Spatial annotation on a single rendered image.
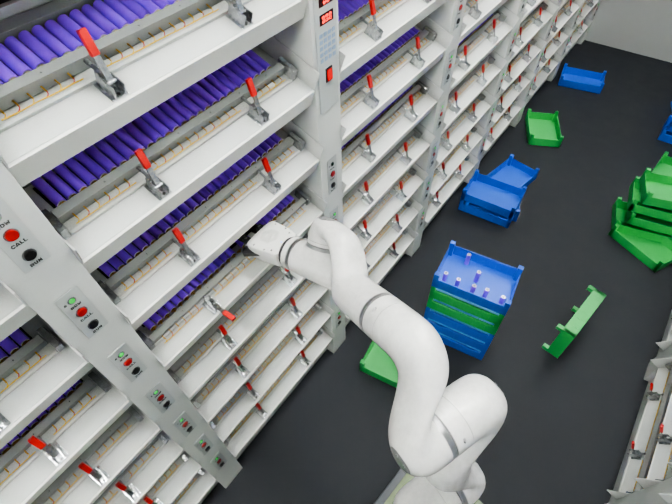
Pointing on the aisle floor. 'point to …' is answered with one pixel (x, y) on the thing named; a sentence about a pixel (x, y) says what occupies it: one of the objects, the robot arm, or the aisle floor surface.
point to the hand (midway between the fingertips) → (247, 232)
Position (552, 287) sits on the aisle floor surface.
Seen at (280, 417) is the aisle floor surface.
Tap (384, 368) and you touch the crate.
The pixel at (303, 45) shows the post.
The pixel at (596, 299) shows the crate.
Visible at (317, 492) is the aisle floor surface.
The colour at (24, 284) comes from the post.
